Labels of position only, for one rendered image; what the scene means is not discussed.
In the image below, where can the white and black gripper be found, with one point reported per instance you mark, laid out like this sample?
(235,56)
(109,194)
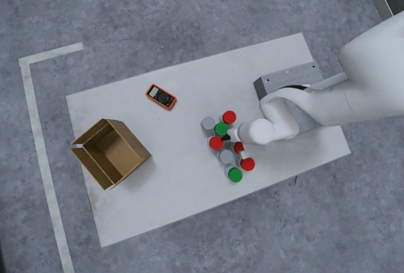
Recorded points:
(231,135)

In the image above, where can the open brown cardboard box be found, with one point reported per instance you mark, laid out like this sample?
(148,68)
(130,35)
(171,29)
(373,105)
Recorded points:
(110,152)

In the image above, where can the orange digital multimeter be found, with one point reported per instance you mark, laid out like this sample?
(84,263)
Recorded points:
(161,96)

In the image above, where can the green bottle cap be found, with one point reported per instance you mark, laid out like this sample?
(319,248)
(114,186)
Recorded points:
(220,129)
(233,173)

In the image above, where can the red bottle cap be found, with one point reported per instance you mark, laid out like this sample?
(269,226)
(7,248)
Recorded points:
(227,117)
(235,147)
(214,142)
(247,164)

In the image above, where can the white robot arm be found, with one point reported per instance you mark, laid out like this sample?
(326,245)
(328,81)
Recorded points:
(370,87)

